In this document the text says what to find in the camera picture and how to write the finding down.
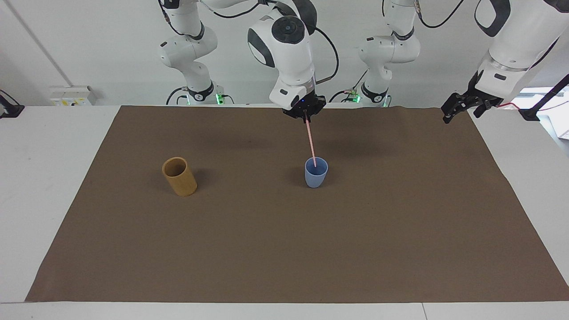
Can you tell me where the black stand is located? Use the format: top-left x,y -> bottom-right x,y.
518,73 -> 569,122
0,89 -> 25,119

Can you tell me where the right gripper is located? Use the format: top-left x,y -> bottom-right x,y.
283,91 -> 327,124

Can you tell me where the black cable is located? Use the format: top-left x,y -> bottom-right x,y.
313,26 -> 340,85
328,89 -> 359,104
165,86 -> 190,106
415,0 -> 465,30
199,0 -> 280,20

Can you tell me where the pink chopstick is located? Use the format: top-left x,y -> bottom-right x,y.
304,112 -> 317,168

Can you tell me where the white wall socket box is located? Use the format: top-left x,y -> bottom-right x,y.
48,85 -> 92,107

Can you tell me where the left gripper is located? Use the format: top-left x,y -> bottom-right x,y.
441,70 -> 499,124

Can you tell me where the brown bamboo cup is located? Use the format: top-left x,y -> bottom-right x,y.
162,156 -> 198,197

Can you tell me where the blue cup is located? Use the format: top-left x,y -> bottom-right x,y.
305,157 -> 329,188

